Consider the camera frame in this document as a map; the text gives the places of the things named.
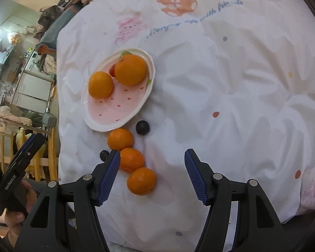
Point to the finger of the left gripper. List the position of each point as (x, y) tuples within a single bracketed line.
[(16, 168), (27, 150)]

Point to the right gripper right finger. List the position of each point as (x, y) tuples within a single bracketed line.
[(258, 227)]

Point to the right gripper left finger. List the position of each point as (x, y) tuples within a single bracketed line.
[(47, 226)]

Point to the small mandarin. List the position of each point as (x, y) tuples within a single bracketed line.
[(142, 181), (131, 160), (119, 139)]

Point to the red cherry tomato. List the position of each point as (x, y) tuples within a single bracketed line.
[(112, 71)]

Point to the large orange with stem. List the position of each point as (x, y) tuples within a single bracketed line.
[(130, 70)]

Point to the person's left hand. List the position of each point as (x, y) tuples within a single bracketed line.
[(14, 219)]

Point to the white kitchen cabinets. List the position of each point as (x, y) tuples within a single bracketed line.
[(31, 93)]

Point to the pink strawberry ceramic plate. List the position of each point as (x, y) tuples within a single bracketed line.
[(123, 104)]

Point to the white cartoon print bedsheet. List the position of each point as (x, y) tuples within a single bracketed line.
[(235, 81)]

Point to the pile of clothes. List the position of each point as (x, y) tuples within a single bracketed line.
[(51, 13)]

